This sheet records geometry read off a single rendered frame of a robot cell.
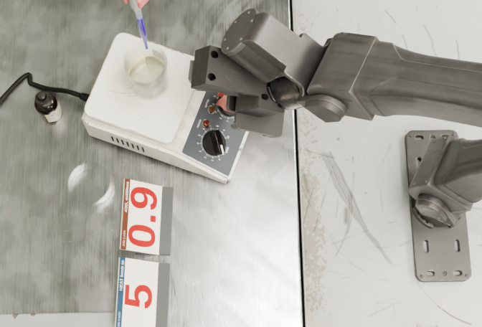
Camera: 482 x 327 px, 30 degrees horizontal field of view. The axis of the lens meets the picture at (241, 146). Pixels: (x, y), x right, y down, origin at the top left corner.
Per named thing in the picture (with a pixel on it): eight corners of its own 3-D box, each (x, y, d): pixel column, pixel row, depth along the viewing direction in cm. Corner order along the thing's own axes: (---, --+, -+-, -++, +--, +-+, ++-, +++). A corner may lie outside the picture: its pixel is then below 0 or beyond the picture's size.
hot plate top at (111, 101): (206, 62, 114) (206, 59, 113) (172, 148, 111) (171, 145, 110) (118, 32, 115) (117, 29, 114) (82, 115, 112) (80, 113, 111)
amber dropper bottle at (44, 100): (36, 117, 120) (24, 100, 113) (46, 98, 121) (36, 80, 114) (56, 127, 120) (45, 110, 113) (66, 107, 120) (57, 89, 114)
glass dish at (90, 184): (116, 171, 118) (115, 166, 116) (107, 211, 117) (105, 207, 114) (75, 163, 118) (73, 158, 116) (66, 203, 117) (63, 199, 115)
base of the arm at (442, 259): (429, 273, 107) (487, 272, 107) (416, 113, 113) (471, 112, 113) (415, 282, 115) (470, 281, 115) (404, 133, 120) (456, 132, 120)
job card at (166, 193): (173, 187, 118) (171, 179, 114) (171, 255, 115) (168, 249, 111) (127, 186, 117) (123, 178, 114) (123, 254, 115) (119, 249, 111)
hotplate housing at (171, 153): (262, 99, 121) (265, 78, 114) (229, 188, 118) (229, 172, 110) (109, 46, 123) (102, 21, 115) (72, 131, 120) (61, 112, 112)
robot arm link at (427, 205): (417, 201, 104) (462, 222, 103) (446, 135, 106) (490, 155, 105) (406, 213, 110) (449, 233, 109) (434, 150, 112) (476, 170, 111)
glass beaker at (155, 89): (130, 61, 113) (123, 35, 106) (173, 64, 113) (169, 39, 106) (125, 106, 112) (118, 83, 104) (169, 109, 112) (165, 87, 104)
